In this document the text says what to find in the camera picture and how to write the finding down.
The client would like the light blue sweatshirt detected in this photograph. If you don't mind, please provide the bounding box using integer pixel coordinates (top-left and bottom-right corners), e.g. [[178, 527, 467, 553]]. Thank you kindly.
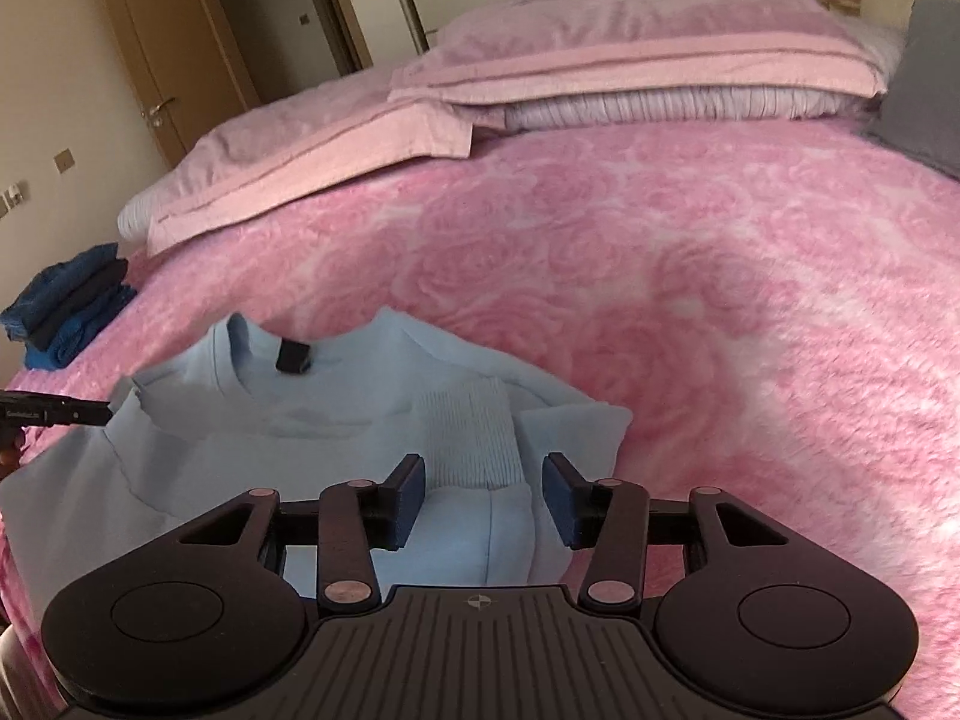
[[0, 307, 633, 616]]

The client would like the grey cushion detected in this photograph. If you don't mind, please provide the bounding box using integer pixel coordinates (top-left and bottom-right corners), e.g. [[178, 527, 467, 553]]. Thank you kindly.
[[861, 0, 960, 182]]

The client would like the pink pillow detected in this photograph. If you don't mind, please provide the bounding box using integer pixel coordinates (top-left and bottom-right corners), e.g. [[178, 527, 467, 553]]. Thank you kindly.
[[388, 0, 887, 128], [146, 64, 477, 256]]

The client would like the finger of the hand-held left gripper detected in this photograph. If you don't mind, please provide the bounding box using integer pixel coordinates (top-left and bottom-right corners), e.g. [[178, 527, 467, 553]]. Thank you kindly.
[[45, 394, 115, 428]]

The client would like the pink floral blanket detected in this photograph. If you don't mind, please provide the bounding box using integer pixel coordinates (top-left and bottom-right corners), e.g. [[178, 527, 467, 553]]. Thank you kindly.
[[0, 116, 960, 720]]

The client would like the wooden door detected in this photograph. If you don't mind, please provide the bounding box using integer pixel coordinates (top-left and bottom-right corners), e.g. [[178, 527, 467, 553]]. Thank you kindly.
[[90, 0, 261, 167]]

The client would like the blue folded garment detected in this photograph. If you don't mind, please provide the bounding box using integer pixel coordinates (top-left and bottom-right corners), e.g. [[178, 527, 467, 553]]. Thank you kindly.
[[0, 242, 140, 374]]

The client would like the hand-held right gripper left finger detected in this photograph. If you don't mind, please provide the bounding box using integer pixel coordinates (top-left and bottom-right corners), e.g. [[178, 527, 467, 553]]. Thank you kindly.
[[176, 454, 427, 614]]

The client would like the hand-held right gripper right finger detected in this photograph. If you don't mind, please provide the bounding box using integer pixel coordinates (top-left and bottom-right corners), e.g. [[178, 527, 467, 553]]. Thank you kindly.
[[541, 452, 792, 608]]

